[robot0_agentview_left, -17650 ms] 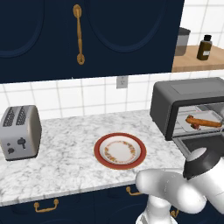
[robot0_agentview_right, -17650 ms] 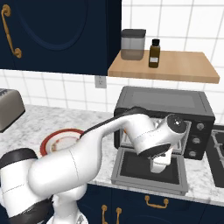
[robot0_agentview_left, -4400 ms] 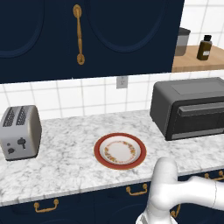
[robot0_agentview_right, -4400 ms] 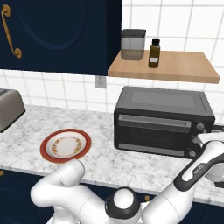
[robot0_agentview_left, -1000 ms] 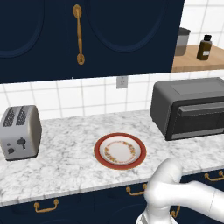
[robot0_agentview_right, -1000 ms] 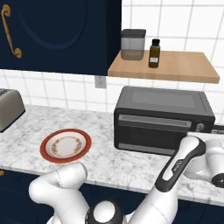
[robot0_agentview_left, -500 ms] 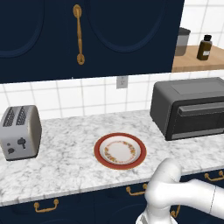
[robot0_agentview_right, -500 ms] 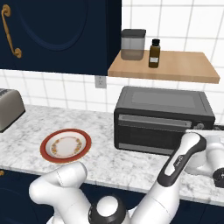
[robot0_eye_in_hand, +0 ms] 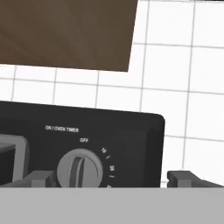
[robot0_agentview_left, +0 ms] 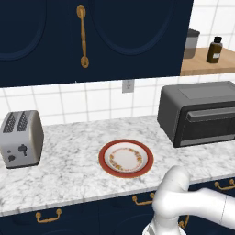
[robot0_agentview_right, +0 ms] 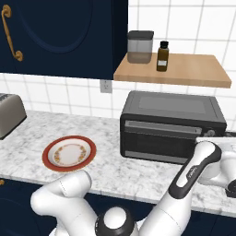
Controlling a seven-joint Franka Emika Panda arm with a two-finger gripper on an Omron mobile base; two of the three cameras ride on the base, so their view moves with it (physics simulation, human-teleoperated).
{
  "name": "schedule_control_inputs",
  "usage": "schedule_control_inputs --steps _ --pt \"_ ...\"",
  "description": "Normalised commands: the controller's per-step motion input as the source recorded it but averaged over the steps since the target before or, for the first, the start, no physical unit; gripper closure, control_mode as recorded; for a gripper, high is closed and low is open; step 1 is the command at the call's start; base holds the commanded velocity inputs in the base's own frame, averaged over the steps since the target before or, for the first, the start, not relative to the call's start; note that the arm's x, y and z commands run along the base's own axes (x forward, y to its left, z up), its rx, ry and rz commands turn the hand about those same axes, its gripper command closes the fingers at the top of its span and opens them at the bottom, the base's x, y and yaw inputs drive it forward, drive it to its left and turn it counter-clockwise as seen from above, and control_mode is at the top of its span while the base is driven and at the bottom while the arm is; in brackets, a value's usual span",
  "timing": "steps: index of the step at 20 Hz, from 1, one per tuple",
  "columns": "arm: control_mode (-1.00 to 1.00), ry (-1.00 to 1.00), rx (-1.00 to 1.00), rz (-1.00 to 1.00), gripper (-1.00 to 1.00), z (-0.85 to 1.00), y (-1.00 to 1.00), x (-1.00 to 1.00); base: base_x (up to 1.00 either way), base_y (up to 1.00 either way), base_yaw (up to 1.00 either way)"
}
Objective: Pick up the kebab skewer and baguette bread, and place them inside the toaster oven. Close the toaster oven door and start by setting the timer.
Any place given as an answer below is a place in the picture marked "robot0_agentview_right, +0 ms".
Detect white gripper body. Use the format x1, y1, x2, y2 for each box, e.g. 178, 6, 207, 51
195, 136, 236, 154

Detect black toaster oven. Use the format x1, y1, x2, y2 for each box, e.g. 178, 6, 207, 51
119, 89, 229, 166

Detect black toaster oven door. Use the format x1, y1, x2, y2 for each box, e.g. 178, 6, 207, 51
123, 119, 204, 161

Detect dark blue cupboard door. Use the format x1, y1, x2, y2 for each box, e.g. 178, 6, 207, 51
0, 0, 129, 81

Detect silver toaster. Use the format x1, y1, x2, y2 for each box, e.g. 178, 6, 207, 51
0, 92, 28, 141

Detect brown glass bottle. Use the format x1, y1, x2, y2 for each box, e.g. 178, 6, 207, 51
156, 40, 171, 73

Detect grey canister with dark lid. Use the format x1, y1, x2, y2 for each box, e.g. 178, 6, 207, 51
126, 29, 155, 65

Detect red rimmed floral plate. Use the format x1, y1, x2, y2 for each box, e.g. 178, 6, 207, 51
41, 135, 98, 173

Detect dark blue base cupboards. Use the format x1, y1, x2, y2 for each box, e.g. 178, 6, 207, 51
0, 177, 236, 236

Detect wooden wall shelf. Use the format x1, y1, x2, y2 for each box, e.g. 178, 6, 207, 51
112, 52, 232, 89

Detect white wall outlet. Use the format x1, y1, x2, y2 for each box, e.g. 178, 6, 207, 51
100, 79, 113, 94

